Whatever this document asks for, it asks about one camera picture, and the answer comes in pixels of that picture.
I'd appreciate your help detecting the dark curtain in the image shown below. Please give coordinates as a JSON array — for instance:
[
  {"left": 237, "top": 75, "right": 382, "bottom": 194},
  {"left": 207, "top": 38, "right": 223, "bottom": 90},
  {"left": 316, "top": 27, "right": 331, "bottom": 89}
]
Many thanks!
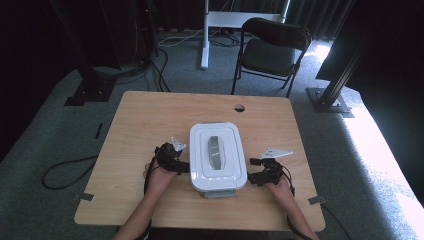
[{"left": 229, "top": 0, "right": 356, "bottom": 41}]

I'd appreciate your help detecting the black metal stand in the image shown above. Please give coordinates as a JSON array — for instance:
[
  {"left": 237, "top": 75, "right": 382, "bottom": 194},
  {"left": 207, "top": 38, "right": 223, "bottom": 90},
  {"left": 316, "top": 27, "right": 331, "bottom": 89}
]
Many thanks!
[
  {"left": 305, "top": 33, "right": 356, "bottom": 118},
  {"left": 49, "top": 0, "right": 118, "bottom": 107}
]

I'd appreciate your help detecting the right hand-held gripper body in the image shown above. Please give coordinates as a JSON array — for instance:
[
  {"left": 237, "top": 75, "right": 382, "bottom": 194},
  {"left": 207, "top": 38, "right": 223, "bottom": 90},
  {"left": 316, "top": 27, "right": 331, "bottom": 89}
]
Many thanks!
[{"left": 258, "top": 147, "right": 295, "bottom": 186}]

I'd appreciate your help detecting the person's left hand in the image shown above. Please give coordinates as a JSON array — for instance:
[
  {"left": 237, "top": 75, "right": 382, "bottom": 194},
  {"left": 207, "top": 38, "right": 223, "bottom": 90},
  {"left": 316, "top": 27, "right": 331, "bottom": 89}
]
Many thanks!
[{"left": 142, "top": 161, "right": 178, "bottom": 198}]

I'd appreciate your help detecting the white box lid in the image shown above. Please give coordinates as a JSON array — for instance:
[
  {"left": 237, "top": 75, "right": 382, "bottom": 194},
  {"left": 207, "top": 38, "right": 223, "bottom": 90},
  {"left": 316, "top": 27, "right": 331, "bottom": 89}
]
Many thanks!
[{"left": 188, "top": 121, "right": 249, "bottom": 194}]

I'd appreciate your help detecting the grey tape piece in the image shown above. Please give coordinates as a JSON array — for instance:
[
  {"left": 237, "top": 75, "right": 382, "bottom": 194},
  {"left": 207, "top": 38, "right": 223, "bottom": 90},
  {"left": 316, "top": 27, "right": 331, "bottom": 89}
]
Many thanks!
[
  {"left": 72, "top": 192, "right": 96, "bottom": 202},
  {"left": 307, "top": 195, "right": 329, "bottom": 206}
]

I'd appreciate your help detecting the black folding chair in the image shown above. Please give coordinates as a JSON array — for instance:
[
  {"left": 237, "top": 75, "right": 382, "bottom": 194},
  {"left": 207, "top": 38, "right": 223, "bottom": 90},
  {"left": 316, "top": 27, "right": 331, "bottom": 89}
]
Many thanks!
[{"left": 230, "top": 17, "right": 313, "bottom": 99}]

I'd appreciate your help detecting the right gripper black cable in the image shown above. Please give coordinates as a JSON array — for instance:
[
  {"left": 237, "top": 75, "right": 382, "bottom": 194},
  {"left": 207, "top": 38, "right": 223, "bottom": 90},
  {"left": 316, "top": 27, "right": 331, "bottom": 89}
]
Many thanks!
[{"left": 278, "top": 163, "right": 313, "bottom": 240}]

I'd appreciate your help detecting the black floor cable loop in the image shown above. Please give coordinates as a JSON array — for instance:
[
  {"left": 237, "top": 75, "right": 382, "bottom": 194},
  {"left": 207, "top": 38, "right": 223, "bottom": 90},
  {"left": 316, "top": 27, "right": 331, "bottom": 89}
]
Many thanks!
[{"left": 41, "top": 154, "right": 99, "bottom": 190}]

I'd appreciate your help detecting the translucent grey storage box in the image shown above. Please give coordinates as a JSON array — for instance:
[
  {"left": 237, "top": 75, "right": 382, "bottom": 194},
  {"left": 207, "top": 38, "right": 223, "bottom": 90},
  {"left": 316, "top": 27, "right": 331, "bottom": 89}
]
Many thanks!
[{"left": 203, "top": 188, "right": 238, "bottom": 199}]

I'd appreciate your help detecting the white desk frame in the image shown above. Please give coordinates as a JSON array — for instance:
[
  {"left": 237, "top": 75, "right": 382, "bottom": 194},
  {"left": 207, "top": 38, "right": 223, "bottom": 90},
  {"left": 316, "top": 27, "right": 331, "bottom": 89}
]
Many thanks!
[{"left": 200, "top": 0, "right": 291, "bottom": 70}]

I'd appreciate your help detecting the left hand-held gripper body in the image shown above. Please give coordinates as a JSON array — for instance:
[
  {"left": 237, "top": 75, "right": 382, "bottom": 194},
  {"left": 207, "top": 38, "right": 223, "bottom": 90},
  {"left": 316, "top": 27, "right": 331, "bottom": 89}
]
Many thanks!
[{"left": 154, "top": 136, "right": 188, "bottom": 174}]

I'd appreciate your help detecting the black floor cable bundle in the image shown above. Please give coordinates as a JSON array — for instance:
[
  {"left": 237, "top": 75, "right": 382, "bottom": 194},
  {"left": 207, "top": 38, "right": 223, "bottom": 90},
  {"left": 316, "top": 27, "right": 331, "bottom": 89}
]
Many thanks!
[{"left": 116, "top": 48, "right": 172, "bottom": 93}]

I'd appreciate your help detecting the white floor cable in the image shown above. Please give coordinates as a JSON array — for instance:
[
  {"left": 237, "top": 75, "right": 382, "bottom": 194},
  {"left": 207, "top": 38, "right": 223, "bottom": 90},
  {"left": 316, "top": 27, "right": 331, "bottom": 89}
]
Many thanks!
[{"left": 158, "top": 28, "right": 205, "bottom": 48}]

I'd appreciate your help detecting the person's right hand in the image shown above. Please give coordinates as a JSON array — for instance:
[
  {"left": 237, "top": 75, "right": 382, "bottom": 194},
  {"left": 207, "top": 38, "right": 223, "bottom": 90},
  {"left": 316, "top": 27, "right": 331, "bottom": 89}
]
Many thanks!
[{"left": 265, "top": 175, "right": 295, "bottom": 202}]

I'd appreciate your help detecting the dark equipment rack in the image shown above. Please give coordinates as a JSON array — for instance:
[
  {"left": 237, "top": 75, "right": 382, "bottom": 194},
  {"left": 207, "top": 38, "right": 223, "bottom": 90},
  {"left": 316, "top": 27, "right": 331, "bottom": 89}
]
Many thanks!
[{"left": 96, "top": 0, "right": 160, "bottom": 72}]

